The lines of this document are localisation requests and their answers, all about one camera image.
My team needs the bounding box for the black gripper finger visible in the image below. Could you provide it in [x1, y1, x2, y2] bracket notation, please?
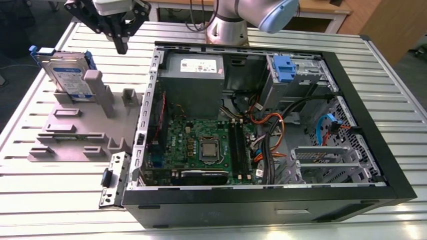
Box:
[65, 0, 122, 55]
[117, 0, 151, 55]

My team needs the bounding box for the hard disk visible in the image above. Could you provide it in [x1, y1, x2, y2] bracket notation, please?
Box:
[29, 45, 99, 102]

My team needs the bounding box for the metal disk bay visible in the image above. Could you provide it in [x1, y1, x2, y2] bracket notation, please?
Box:
[290, 146, 382, 185]

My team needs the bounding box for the grey power supply unit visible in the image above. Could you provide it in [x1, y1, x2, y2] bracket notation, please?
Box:
[158, 52, 226, 120]

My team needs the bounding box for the grey parts rack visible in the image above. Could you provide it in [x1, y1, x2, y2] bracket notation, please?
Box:
[29, 69, 146, 163]

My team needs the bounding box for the green motherboard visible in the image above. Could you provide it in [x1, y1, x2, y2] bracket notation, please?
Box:
[143, 118, 265, 186]

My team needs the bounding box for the green RAM stick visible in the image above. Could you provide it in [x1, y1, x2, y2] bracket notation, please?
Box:
[53, 134, 90, 141]

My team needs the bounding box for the silver optical drive cage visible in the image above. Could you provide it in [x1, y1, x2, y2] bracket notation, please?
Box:
[260, 52, 338, 111]

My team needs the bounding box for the wooden desk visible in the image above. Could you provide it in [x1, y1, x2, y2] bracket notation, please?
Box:
[146, 0, 356, 35]

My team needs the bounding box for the silver CPU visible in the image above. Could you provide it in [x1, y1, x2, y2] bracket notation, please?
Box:
[202, 142, 221, 158]

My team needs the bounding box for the black RAM slot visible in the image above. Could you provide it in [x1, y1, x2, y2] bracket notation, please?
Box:
[238, 118, 254, 180]
[229, 118, 244, 180]

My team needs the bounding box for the CPU socket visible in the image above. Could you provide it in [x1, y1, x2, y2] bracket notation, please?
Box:
[198, 136, 226, 165]

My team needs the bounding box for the black graphics card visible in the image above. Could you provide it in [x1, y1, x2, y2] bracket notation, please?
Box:
[171, 169, 231, 186]

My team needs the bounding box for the wooden cabinet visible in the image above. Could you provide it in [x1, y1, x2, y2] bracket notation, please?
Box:
[337, 0, 427, 66]

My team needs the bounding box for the black open PC case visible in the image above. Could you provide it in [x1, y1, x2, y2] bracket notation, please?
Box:
[122, 41, 420, 229]

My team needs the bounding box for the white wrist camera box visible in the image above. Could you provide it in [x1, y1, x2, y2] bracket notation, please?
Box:
[93, 0, 135, 16]

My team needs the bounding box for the orange red wire bundle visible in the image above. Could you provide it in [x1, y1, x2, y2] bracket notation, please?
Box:
[249, 112, 289, 161]

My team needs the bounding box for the metal bracket with black latch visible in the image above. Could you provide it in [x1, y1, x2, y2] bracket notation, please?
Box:
[98, 151, 133, 209]

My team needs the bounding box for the blue SATA wire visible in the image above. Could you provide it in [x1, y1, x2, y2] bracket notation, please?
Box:
[316, 112, 345, 147]

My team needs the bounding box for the black cable bundle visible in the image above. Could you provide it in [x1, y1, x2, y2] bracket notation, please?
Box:
[260, 96, 336, 185]

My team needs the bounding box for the power wire with black plug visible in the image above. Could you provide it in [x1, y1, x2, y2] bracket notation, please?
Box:
[325, 124, 364, 147]

